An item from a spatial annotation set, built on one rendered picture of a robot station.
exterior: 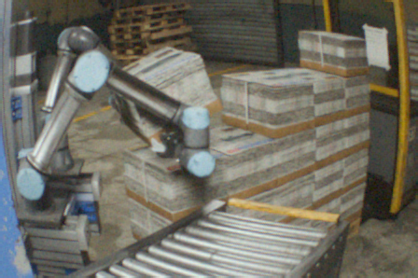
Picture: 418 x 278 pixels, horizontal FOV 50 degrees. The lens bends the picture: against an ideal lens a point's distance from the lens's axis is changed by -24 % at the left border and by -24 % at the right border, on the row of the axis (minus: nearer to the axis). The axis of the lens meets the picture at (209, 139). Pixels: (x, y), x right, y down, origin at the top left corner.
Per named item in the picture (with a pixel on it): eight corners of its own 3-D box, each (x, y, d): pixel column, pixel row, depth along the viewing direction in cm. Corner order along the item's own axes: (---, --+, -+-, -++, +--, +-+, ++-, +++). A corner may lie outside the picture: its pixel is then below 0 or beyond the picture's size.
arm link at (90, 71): (37, 194, 170) (114, 60, 166) (36, 210, 156) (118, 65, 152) (14, 176, 166) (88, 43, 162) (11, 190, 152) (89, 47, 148)
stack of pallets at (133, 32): (149, 66, 1011) (150, 5, 975) (193, 67, 965) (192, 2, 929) (104, 81, 900) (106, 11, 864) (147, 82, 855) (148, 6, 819)
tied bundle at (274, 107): (220, 123, 279) (219, 76, 273) (266, 114, 296) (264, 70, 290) (274, 140, 250) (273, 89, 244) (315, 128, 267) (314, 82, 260)
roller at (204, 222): (203, 225, 185) (201, 214, 183) (326, 246, 159) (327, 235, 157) (195, 232, 181) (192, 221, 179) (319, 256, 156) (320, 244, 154)
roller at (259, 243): (192, 231, 180) (188, 220, 177) (318, 255, 154) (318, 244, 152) (184, 240, 176) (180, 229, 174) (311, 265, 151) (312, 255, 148)
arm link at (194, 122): (177, 104, 176) (178, 140, 179) (186, 113, 165) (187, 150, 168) (202, 103, 178) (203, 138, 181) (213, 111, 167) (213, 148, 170)
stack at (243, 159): (142, 292, 268) (119, 147, 245) (295, 234, 338) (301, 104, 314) (184, 320, 239) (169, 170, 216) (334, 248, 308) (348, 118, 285)
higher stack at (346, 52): (294, 234, 337) (296, 30, 301) (322, 219, 355) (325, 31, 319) (333, 248, 308) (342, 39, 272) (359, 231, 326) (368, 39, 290)
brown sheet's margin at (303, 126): (221, 122, 279) (220, 113, 278) (265, 112, 295) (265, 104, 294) (274, 138, 250) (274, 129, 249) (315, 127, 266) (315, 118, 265)
